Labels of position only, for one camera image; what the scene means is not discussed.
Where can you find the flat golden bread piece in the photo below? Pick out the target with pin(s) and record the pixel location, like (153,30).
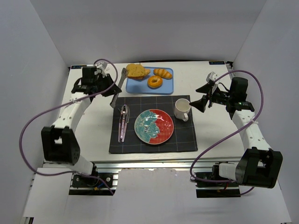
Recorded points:
(147,71)

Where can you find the pink handled knife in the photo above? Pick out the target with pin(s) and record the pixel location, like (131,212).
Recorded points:
(125,126)

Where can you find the white ceramic mug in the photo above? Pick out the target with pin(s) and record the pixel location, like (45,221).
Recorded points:
(181,109)

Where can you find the pink handled spoon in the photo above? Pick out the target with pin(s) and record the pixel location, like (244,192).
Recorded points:
(124,114)

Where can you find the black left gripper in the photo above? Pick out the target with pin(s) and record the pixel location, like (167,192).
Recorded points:
(104,84)

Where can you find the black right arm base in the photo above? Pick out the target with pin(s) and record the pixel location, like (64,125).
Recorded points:
(215,190)

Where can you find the brown bread slice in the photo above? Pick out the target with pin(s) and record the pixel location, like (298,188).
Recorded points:
(135,70)

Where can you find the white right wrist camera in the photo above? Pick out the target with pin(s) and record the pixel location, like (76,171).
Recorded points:
(212,76)

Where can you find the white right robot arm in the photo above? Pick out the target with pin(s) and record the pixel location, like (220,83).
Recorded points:
(260,164)

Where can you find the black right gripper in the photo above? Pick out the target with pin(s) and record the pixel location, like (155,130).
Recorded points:
(209,96)

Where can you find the orange ring donut bread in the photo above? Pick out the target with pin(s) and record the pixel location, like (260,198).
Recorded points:
(154,82)

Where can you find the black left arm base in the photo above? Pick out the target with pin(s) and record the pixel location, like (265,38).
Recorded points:
(82,186)

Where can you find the aluminium table frame rail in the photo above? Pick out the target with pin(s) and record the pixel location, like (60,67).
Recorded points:
(204,165)

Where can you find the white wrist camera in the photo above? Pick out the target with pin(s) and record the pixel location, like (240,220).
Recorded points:
(212,76)
(102,66)

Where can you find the red and teal plate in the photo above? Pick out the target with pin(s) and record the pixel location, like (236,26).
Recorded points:
(154,126)

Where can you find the light blue plastic tray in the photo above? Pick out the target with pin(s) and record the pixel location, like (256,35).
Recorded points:
(141,86)

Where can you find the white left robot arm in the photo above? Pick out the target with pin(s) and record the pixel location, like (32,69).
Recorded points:
(59,141)

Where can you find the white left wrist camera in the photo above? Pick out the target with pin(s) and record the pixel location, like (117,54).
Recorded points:
(102,66)

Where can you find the striped croissant roll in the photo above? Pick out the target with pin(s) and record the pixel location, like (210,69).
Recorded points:
(163,73)

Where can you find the dark grey checked placemat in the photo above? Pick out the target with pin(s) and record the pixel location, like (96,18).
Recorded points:
(182,140)

